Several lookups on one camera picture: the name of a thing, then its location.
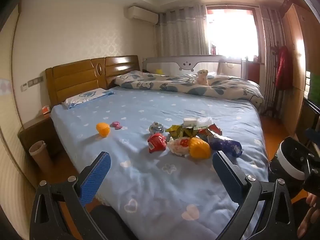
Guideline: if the wooden wardrobe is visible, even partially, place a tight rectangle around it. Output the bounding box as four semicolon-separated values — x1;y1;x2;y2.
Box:
280;0;309;135

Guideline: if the white red plastic bag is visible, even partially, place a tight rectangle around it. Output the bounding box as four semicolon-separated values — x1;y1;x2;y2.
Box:
167;137;190;157

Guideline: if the wooden cabinet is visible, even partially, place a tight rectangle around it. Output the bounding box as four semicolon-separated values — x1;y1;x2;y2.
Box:
246;60;262;83

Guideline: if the beige teddy bear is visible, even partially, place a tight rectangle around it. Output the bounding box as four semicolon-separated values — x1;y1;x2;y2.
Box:
195;69;210;86

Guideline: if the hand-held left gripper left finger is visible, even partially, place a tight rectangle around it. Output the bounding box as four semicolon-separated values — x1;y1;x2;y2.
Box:
29;151;112;240

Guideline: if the red coat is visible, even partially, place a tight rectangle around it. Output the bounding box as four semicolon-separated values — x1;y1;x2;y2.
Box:
275;45;290;90

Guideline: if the grey bed guard rail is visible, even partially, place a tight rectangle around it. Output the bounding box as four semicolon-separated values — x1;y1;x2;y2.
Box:
143;55;242;79

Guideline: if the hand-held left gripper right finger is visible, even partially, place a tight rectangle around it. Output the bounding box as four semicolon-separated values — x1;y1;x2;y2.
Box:
212;151;295;240

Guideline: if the wall switch panel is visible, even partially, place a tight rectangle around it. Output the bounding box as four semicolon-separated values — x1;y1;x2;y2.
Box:
27;77;44;87

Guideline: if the bed with blue floral sheet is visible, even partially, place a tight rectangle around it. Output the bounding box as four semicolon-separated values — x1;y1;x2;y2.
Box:
50;86;269;240

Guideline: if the purple snack packet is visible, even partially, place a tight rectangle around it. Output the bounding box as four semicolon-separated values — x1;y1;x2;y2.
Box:
208;136;243;157

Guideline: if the wooden nightstand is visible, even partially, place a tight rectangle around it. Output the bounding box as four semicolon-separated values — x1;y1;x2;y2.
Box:
17;114;65;160

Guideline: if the blue white pillow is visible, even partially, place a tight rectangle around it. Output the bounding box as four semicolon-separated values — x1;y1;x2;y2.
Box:
62;88;115;110

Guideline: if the green white drink pouch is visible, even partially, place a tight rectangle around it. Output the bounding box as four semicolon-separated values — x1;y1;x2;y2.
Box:
184;127;201;139

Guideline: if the grey curtain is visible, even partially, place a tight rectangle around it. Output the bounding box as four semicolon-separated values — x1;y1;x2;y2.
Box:
260;5;282;110
159;5;209;57

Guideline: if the window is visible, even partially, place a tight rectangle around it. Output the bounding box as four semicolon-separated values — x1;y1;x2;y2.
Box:
206;7;260;58

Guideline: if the orange spiky ball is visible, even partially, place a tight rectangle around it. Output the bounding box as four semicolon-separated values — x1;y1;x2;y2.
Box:
96;122;110;137

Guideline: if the green red juice carton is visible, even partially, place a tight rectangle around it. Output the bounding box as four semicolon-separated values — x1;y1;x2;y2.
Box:
200;124;223;137

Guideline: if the brown cylindrical bin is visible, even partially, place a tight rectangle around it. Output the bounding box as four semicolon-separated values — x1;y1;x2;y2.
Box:
29;141;54;174

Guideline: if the stack of green boxes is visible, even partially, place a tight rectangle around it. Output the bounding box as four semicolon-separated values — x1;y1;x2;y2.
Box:
306;71;320;100

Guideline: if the white bin with black bag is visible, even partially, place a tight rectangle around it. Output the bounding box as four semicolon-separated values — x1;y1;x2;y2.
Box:
268;136;307;198

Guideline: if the red wrapper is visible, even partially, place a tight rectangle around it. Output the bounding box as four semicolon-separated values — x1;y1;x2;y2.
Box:
147;133;167;153

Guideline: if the white air conditioner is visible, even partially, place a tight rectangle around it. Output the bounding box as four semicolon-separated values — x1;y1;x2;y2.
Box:
128;6;159;25

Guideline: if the person's right hand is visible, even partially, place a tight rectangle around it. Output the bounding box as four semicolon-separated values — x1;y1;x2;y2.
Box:
297;192;320;238

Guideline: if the black desk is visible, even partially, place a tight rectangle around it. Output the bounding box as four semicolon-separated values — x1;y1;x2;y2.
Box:
296;97;320;140

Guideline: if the yellow wrapper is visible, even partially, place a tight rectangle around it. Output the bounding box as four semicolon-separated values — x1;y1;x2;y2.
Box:
166;124;185;139

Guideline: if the blue patterned duvet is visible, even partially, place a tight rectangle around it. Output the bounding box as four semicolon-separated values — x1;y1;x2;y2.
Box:
114;70;265;110

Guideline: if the silver wrapper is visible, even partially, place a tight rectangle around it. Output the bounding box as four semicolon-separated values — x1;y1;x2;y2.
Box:
149;121;164;134

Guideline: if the wooden headboard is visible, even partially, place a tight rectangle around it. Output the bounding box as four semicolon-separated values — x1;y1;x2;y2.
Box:
45;55;139;107

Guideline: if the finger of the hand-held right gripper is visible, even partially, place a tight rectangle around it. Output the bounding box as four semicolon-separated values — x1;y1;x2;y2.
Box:
287;141;314;167

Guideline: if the yellow spiky ball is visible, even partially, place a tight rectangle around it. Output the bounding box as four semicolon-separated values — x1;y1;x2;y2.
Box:
188;138;211;159

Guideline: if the dark wooden coat rack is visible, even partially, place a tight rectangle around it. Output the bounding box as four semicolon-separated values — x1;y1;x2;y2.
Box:
265;44;288;117

